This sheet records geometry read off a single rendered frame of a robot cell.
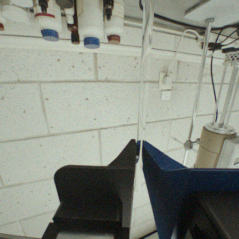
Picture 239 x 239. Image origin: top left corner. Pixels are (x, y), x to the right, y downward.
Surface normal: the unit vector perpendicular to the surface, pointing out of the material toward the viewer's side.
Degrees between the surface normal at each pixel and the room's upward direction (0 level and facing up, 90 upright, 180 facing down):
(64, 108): 90
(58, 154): 90
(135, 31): 90
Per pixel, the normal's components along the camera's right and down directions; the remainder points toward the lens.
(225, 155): -0.94, 0.11
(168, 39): 0.34, 0.29
